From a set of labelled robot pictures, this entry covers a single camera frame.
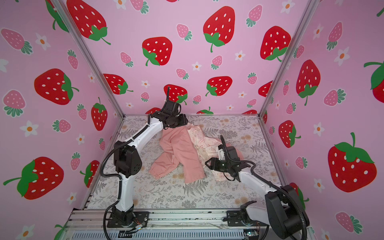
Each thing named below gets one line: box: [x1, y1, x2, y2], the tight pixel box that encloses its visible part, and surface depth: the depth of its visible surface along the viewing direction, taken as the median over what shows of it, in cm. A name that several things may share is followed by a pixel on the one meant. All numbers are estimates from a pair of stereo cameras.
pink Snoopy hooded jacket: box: [149, 123, 245, 184], surface depth 94 cm
